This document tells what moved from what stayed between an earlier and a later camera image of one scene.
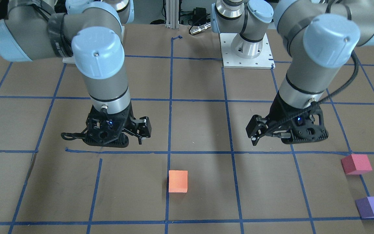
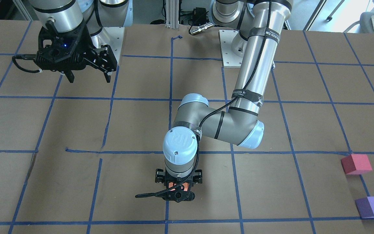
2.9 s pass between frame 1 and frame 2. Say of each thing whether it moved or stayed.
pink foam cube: stayed
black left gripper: moved
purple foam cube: stayed
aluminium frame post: stayed
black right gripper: moved
